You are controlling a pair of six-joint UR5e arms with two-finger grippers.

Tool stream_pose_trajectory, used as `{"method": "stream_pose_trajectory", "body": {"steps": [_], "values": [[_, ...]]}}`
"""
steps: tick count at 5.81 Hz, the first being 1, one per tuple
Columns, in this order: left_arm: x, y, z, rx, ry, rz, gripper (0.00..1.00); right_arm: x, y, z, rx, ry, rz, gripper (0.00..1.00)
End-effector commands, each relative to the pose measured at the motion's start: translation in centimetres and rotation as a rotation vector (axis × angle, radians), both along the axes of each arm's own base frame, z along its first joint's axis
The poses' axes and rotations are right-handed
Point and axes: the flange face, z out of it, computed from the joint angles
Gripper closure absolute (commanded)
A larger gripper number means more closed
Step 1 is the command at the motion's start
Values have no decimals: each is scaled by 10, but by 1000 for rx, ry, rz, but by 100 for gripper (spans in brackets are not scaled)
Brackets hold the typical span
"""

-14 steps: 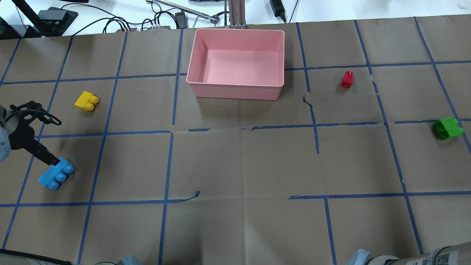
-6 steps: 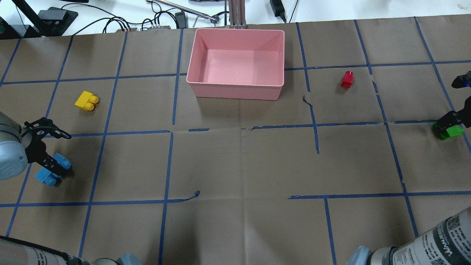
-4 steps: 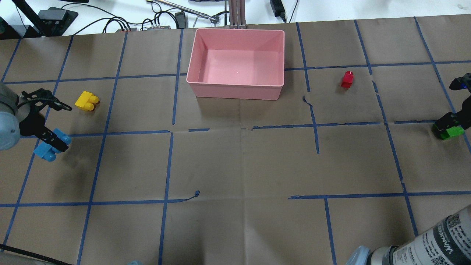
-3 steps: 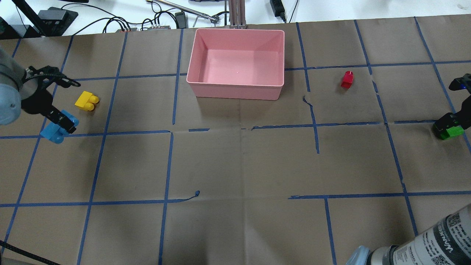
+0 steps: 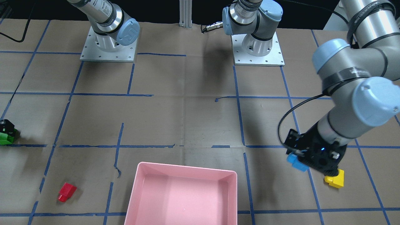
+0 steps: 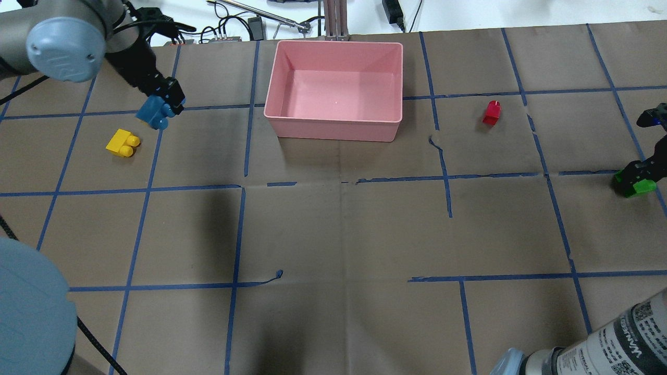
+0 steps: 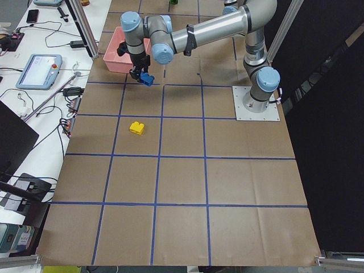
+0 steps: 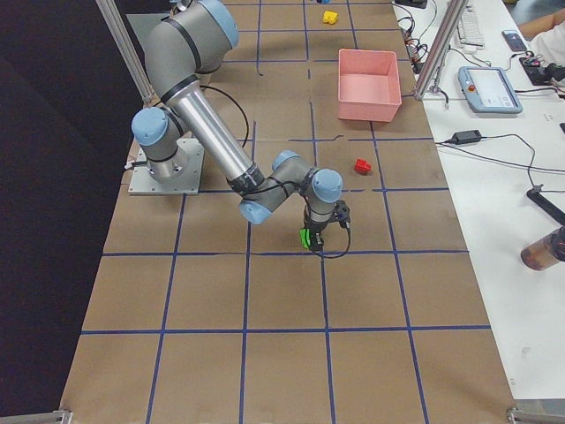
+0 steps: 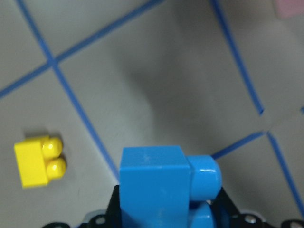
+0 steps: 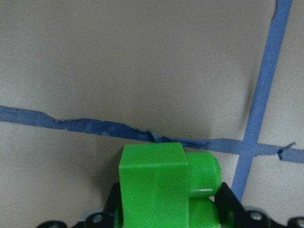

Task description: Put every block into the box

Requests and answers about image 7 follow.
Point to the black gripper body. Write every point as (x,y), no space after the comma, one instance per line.
(140,60)

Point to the blue toy block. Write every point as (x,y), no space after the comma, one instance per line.
(146,79)

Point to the yellow toy block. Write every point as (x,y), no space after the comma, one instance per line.
(137,128)

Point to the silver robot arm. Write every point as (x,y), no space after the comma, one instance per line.
(152,37)

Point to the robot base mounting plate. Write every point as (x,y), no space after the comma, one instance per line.
(248,109)

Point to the pink plastic box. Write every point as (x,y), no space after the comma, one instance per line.
(119,58)

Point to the black power adapter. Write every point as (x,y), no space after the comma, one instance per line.
(77,44)

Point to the teach pendant tablet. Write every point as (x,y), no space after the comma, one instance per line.
(40,72)

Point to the black smartphone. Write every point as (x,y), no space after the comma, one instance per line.
(32,16)

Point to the black monitor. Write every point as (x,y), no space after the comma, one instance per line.
(17,140)

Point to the aluminium frame post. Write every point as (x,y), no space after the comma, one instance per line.
(79,17)

